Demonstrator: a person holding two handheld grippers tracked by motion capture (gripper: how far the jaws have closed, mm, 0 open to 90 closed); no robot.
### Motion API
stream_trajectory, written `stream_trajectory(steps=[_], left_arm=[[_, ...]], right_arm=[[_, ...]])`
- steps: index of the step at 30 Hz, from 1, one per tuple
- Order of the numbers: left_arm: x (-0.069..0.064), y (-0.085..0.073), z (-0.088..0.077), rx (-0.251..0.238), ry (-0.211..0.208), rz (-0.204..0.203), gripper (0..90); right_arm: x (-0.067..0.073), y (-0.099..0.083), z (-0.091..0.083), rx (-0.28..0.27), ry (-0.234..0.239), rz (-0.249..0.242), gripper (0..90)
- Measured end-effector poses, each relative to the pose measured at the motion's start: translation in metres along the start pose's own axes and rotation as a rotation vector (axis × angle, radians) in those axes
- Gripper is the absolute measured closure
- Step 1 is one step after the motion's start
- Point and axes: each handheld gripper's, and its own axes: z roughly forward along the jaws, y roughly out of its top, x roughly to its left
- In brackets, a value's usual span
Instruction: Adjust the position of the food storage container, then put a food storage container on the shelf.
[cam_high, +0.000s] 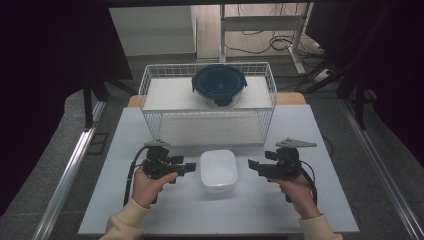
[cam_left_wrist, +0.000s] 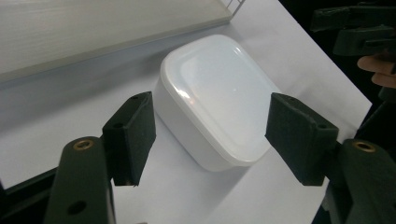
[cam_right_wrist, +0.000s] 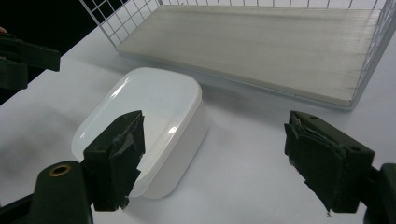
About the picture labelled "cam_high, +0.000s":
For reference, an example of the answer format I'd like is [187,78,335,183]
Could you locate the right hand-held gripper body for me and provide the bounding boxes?
[256,137,318,183]

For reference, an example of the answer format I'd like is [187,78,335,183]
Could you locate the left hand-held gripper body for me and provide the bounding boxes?
[142,139,188,185]

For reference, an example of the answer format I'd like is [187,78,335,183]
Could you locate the white rectangular plastic container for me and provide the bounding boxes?
[199,149,239,194]

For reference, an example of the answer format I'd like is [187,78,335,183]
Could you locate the white wire shelf rack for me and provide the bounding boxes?
[137,61,278,148]

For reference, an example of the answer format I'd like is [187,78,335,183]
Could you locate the round glass container blue lid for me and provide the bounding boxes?
[191,63,249,108]

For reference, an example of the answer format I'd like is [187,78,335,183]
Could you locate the person's left hand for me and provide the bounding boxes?
[131,161,180,210]

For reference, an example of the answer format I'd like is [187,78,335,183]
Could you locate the person's right hand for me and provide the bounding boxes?
[268,173,322,221]

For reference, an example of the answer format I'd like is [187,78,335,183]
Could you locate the black metal stand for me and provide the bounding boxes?
[81,75,138,132]
[300,59,368,131]

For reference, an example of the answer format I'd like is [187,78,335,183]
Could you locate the white cabinet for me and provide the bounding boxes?
[109,5,198,58]

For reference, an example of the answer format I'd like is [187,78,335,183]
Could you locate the dark curtain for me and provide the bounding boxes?
[304,0,424,168]
[0,0,134,216]

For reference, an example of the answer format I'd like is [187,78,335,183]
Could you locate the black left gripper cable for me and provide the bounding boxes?
[122,145,150,208]

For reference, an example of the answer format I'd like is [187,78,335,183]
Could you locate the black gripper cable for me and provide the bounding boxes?
[122,145,150,208]
[298,159,319,206]

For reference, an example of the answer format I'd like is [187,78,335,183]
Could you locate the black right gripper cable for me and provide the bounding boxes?
[298,159,319,206]

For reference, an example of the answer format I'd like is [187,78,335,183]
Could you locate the aluminium floor rail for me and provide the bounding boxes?
[339,99,424,240]
[31,100,108,240]

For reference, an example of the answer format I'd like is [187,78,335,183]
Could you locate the black floor cables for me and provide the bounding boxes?
[223,3,322,58]

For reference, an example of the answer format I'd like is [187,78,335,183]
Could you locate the white desk frame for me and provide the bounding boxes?
[218,2,313,75]

